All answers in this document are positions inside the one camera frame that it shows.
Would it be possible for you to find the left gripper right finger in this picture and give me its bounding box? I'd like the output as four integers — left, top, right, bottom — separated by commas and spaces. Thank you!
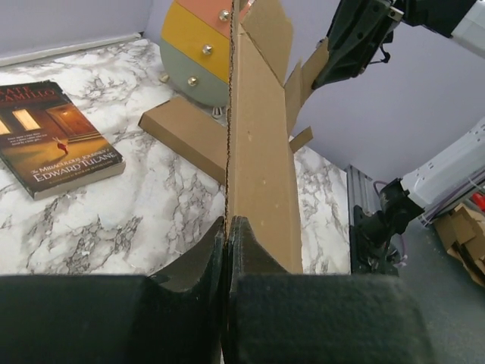
227, 216, 288, 283

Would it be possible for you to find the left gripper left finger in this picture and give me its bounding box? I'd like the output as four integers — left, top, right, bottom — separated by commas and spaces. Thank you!
149, 217, 224, 293

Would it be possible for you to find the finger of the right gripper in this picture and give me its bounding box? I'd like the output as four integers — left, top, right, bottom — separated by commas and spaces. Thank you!
311, 0, 396, 89

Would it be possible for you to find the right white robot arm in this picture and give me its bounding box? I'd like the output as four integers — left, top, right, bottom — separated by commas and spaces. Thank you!
310, 1, 484, 274

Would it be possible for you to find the round pastel drawer cabinet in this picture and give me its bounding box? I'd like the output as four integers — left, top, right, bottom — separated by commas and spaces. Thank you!
160, 0, 231, 119

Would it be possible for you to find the dark paperback book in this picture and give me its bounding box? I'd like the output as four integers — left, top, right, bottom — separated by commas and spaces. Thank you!
1, 80, 126, 200

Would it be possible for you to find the cardboard scraps pile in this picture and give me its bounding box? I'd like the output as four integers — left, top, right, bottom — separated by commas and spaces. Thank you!
433, 203, 484, 287

